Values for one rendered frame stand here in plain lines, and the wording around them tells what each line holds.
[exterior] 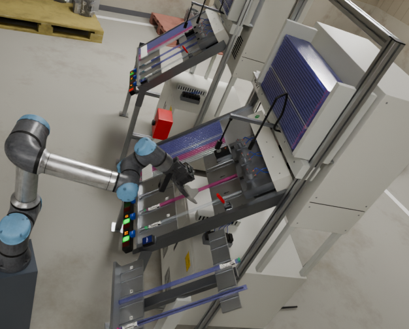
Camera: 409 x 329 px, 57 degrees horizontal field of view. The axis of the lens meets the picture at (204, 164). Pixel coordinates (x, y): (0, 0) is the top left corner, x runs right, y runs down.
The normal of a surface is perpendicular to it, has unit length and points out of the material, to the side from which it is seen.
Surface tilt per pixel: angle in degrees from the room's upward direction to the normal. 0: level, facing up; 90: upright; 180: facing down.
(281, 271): 0
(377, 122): 90
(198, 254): 0
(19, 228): 8
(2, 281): 90
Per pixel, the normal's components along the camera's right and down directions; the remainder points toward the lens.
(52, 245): 0.34, -0.74
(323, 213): 0.13, 0.65
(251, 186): -0.38, -0.67
